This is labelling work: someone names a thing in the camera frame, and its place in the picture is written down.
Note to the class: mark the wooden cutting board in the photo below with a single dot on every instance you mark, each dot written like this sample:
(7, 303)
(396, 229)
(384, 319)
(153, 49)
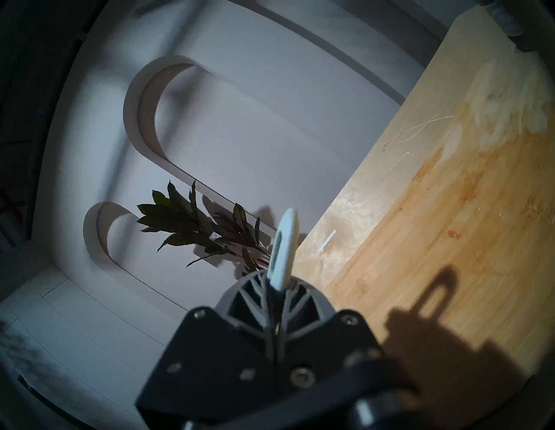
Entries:
(477, 216)

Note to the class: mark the small white paper strip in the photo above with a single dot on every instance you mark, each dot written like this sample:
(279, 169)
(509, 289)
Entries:
(327, 241)

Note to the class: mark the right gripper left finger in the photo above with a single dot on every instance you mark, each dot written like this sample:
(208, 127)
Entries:
(217, 359)

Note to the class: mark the tall potted dark-leaved plant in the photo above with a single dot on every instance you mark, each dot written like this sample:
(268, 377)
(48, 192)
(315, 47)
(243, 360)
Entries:
(186, 216)

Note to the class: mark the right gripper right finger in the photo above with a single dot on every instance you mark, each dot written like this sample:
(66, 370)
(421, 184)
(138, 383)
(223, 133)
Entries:
(329, 355)

